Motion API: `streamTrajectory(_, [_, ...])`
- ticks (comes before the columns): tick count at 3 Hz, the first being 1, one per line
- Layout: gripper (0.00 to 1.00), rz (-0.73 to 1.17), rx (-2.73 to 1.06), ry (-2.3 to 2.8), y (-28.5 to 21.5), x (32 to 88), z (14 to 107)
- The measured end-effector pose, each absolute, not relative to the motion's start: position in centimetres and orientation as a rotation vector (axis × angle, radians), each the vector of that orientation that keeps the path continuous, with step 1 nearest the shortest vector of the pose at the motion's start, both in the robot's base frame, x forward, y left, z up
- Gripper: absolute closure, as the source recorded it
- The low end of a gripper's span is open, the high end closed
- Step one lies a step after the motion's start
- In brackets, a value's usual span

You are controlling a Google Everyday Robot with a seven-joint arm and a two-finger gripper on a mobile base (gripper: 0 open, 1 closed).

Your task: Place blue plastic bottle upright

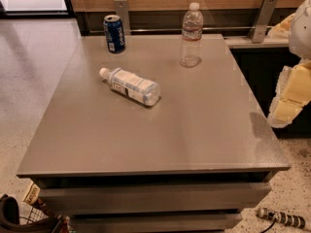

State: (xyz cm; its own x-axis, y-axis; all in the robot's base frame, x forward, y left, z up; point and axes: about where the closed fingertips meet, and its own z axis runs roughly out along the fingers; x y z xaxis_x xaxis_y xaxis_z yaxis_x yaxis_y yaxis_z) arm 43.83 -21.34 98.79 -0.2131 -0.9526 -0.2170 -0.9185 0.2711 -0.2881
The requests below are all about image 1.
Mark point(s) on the metal wall bracket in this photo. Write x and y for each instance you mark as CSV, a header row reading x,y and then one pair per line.
x,y
121,8
261,22

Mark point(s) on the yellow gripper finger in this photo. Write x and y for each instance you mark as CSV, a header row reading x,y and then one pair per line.
x,y
282,29
293,92

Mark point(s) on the blue labelled plastic bottle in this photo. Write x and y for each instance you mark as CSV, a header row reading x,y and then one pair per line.
x,y
141,90

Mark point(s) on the tan snack packet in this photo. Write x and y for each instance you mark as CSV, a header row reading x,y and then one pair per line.
x,y
31,194

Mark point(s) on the metal rail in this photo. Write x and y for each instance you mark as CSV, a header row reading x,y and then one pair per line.
x,y
240,30

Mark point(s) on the grey lower drawer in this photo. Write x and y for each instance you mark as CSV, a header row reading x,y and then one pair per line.
x,y
156,224

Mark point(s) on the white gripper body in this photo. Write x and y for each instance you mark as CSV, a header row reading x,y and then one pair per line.
x,y
301,33

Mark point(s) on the grey side shelf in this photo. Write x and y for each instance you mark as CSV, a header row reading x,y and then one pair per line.
x,y
242,42

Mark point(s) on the clear plastic water bottle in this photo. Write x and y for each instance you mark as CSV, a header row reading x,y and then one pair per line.
x,y
191,41

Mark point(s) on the right metal wall bracket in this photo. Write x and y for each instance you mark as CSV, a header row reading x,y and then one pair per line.
x,y
261,22

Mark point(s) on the grey drawer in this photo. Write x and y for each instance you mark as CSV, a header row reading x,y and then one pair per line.
x,y
154,198
156,224

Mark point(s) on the black wire basket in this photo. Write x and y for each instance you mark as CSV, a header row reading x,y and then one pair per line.
x,y
36,222

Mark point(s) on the grey upper drawer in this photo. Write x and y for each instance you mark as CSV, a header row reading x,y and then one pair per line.
x,y
154,198

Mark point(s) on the blue Pepsi can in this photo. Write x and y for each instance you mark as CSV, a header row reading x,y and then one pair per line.
x,y
114,33

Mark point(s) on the left metal wall bracket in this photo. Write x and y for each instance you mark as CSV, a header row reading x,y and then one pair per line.
x,y
121,8

